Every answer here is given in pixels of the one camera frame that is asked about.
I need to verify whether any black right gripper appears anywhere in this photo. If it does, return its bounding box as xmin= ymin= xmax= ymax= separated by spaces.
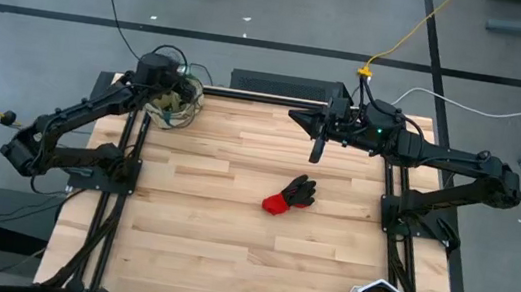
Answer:
xmin=281 ymin=106 xmax=364 ymax=171

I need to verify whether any red and black gardening glove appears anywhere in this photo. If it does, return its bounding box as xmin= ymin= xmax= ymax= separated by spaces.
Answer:
xmin=260 ymin=168 xmax=320 ymax=222

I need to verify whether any black perforated computer tower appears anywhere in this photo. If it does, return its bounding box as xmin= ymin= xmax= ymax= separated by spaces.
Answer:
xmin=229 ymin=67 xmax=357 ymax=107

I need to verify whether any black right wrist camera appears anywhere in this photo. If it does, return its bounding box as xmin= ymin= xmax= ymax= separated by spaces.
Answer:
xmin=325 ymin=96 xmax=352 ymax=128

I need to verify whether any thin black floor cable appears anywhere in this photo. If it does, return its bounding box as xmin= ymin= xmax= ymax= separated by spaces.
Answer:
xmin=88 ymin=0 xmax=160 ymax=68

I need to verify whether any yellow extension cable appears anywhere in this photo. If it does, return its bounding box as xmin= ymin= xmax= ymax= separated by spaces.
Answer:
xmin=355 ymin=0 xmax=457 ymax=89

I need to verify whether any white floor cable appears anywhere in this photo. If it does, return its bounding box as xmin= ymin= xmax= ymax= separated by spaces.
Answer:
xmin=390 ymin=77 xmax=521 ymax=125

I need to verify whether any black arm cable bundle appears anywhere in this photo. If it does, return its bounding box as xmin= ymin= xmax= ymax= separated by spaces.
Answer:
xmin=39 ymin=186 xmax=127 ymax=292
xmin=380 ymin=232 xmax=469 ymax=292

